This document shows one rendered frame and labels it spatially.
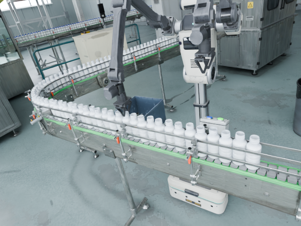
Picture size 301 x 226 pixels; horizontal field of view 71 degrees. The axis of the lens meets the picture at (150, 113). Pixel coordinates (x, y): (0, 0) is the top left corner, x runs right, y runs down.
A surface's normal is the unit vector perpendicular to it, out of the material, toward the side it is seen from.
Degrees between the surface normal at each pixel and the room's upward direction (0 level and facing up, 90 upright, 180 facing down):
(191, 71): 90
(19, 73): 90
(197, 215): 0
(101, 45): 90
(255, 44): 90
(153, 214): 0
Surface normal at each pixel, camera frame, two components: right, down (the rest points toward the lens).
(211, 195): -0.41, -0.48
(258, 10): -0.76, 0.42
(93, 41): 0.63, 0.29
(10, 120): 0.84, 0.14
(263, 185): -0.52, 0.49
